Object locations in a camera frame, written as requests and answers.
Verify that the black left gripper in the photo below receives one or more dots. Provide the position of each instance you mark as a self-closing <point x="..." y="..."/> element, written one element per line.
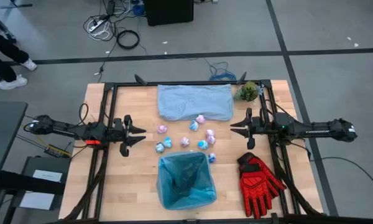
<point x="126" y="137"/>

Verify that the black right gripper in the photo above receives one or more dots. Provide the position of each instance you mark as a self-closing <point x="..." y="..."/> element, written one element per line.
<point x="258" y="127"/>

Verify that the pink paper ball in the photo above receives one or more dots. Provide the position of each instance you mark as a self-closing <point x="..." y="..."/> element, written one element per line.
<point x="211" y="140"/>
<point x="162" y="128"/>
<point x="200" y="119"/>
<point x="210" y="133"/>
<point x="185" y="142"/>

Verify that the blue paper ball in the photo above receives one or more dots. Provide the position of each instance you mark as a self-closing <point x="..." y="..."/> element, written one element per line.
<point x="167" y="142"/>
<point x="194" y="125"/>
<point x="212" y="157"/>
<point x="159" y="147"/>
<point x="202" y="144"/>

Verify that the pale blue plastic trash bag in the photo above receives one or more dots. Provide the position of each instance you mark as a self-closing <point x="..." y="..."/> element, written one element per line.
<point x="196" y="102"/>

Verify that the teal plastic trash bag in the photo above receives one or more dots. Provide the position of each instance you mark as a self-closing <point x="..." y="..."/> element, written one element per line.
<point x="174" y="199"/>

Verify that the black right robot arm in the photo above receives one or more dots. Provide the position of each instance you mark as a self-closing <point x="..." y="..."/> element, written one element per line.
<point x="317" y="130"/>

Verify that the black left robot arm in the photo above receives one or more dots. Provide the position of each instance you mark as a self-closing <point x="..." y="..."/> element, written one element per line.
<point x="65" y="130"/>

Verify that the potted succulent plant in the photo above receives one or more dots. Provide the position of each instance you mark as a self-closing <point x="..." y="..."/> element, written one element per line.
<point x="248" y="91"/>

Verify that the red black work glove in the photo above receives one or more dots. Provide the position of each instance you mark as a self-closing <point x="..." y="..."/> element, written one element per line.
<point x="256" y="186"/>

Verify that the black yellow electronics board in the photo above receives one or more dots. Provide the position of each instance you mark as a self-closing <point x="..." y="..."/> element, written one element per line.
<point x="54" y="151"/>

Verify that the white paper sheet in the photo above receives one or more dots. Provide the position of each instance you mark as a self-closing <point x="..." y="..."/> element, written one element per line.
<point x="48" y="175"/>
<point x="35" y="201"/>

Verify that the grey cabinet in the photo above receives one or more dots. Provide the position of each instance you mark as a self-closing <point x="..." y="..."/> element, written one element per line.
<point x="31" y="163"/>

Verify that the white power strip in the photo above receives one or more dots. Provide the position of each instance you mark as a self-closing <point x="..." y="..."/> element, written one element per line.
<point x="97" y="25"/>

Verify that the black equipment case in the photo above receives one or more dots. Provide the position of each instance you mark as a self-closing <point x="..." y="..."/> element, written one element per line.
<point x="168" y="12"/>

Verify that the black power adapter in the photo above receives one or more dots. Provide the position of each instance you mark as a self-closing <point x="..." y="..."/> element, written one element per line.
<point x="111" y="7"/>

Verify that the dark grey desk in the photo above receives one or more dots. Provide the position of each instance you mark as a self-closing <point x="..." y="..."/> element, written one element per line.
<point x="3" y="140"/>

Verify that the person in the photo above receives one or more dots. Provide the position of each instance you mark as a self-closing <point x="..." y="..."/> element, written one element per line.
<point x="6" y="49"/>

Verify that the black stand base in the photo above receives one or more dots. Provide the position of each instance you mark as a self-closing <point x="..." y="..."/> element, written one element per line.
<point x="17" y="5"/>

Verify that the black frame brace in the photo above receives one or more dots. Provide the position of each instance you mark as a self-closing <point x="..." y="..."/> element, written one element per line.
<point x="242" y="77"/>
<point x="140" y="80"/>

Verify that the black metal table frame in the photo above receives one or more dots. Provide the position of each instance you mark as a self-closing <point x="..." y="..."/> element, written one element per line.
<point x="127" y="84"/>

